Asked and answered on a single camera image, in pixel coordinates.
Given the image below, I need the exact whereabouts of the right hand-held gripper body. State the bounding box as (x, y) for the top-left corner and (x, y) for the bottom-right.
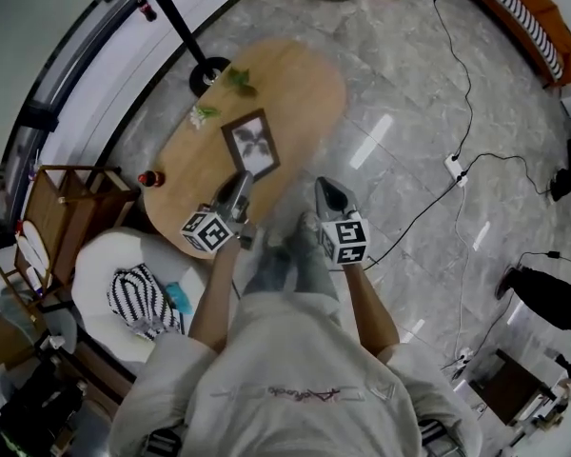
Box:
(316, 209), (372, 273)

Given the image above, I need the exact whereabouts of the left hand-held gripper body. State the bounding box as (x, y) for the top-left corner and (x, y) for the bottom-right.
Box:
(179, 197), (258, 260)

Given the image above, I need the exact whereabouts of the dark framed picture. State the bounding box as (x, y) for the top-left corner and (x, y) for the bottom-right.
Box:
(219, 108), (283, 181)

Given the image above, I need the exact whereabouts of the person's left forearm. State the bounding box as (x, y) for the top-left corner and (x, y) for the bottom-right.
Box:
(187, 242), (245, 352)

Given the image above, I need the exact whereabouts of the person's right forearm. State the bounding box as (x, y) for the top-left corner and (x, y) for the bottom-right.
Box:
(344, 261), (403, 362)

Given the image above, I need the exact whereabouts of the light wooden coffee table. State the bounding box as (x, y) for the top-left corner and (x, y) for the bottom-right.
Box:
(142, 38), (349, 262)

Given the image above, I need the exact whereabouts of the person's right shoe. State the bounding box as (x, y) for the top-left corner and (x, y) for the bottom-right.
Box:
(296, 209), (321, 238)

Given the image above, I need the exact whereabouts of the person's shoe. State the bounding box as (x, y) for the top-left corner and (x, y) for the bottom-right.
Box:
(296, 209), (321, 238)
(263, 228), (292, 252)

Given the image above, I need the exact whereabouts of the person's left shoe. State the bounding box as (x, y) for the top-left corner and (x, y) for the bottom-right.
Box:
(263, 228), (292, 252)

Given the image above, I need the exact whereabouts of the teal plush item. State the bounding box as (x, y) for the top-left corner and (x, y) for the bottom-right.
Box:
(163, 280), (194, 314)

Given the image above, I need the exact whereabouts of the person's left leg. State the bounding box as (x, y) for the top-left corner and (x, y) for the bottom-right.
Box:
(244, 243), (297, 300)

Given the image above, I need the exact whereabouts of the white flower sprig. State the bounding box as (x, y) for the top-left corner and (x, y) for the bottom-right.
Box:
(189, 104), (222, 130)

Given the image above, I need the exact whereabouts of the cola bottle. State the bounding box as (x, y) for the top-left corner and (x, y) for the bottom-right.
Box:
(132, 0), (159, 23)
(137, 170), (166, 189)

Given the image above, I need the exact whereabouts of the black white striped cloth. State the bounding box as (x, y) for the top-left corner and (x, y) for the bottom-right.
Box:
(106, 263), (183, 343)

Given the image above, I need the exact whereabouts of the white armchair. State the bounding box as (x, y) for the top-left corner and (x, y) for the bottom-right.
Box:
(70, 228), (211, 367)

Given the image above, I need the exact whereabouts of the green leaf sprig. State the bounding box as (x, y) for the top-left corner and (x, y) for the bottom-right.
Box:
(225, 66), (260, 99)

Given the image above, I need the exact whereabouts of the brown wooden shelf rack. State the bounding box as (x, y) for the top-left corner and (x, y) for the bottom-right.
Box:
(0, 164), (142, 305)

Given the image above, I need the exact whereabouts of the person's white shirt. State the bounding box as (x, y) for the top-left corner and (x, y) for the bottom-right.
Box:
(108, 292), (482, 457)

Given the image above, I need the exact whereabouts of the white slipper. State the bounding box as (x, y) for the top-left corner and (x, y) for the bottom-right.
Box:
(26, 226), (51, 276)
(15, 218), (44, 270)

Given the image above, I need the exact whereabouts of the black coat rack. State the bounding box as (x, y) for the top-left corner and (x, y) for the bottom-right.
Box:
(138, 0), (232, 88)

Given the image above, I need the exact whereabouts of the grey chair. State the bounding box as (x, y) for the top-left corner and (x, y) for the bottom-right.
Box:
(0, 283), (78, 352)

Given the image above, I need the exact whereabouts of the dark wooden stool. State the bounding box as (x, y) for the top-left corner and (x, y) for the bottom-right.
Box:
(470, 347), (559, 428)

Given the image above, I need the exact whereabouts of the long striped sofa cushion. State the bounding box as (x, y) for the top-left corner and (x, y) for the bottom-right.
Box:
(461, 0), (565, 78)

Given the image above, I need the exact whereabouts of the orange sofa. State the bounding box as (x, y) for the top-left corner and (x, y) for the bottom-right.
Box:
(439, 0), (571, 88)

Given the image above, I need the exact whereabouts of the white cable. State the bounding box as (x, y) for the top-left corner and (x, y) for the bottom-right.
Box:
(456, 185), (473, 357)

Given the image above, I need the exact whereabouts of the black cable with adapter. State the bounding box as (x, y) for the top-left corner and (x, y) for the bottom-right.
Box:
(429, 0), (474, 159)

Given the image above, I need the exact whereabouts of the grey harness strap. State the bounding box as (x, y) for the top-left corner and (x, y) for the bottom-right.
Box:
(418, 418), (454, 452)
(147, 427), (183, 457)

